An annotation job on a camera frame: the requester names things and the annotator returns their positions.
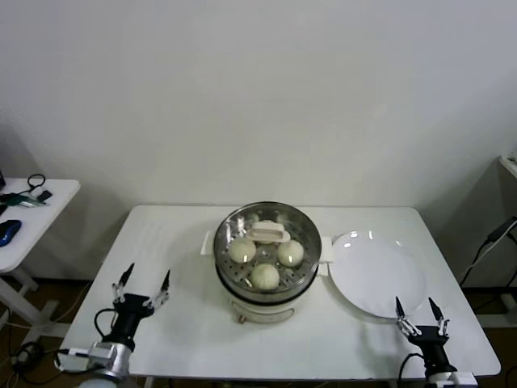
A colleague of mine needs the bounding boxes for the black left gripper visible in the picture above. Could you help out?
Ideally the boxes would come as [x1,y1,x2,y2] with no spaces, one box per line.
[111,263,173,345]

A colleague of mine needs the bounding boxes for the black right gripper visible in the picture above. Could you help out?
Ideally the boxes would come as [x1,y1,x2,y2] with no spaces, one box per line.
[394,296,458,376]

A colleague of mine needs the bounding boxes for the perforated steel steamer basket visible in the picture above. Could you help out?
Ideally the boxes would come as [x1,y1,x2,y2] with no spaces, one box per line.
[212,201,323,304]

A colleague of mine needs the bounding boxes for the white round plate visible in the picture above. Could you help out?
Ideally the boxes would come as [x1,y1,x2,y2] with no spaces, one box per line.
[327,230,427,320]

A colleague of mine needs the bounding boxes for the white side table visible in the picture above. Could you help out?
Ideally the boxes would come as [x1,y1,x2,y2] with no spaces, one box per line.
[0,179,81,336]

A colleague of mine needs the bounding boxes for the white floor power strip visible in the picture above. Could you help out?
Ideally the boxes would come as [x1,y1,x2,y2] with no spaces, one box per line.
[11,347,37,367]

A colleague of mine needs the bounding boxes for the blue computer mouse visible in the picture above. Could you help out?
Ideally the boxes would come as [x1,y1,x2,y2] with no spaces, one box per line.
[0,220,21,247]

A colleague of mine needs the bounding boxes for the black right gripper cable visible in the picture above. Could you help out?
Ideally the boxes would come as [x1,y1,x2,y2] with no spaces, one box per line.
[397,352,426,388]

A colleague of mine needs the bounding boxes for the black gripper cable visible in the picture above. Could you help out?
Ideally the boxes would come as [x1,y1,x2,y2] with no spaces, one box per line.
[397,352,426,388]
[93,307,119,337]

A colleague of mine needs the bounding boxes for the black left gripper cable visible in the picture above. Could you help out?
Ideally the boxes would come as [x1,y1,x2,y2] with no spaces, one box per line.
[93,307,119,337]

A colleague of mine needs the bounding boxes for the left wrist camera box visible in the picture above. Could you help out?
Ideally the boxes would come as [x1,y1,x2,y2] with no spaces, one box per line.
[53,347,95,373]

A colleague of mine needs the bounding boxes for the black power adapter cable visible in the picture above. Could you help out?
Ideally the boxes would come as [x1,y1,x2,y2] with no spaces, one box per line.
[460,216,517,286]

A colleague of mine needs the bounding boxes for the green handled tool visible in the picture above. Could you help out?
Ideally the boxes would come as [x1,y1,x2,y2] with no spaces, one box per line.
[0,192,48,208]

